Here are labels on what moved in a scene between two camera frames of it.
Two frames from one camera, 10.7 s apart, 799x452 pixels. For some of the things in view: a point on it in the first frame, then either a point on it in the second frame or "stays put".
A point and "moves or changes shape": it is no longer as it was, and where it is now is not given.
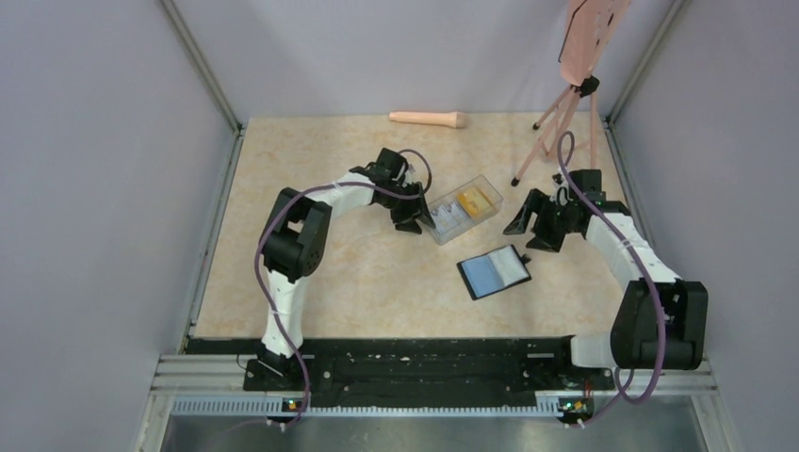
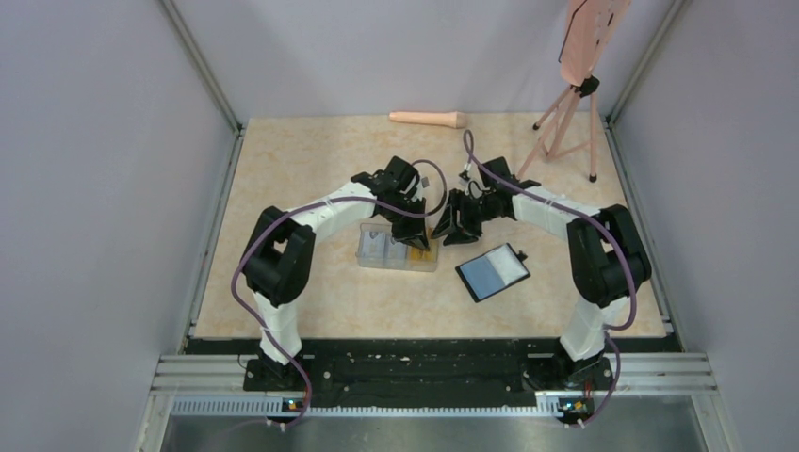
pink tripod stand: [584, 87] stays put
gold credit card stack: [476, 201] moves or changes shape
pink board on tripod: [588, 25] stays put
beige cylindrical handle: [456, 119] stays put
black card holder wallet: [486, 273] stays put
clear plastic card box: [464, 208] moves or changes shape
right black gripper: [537, 201] to [458, 201]
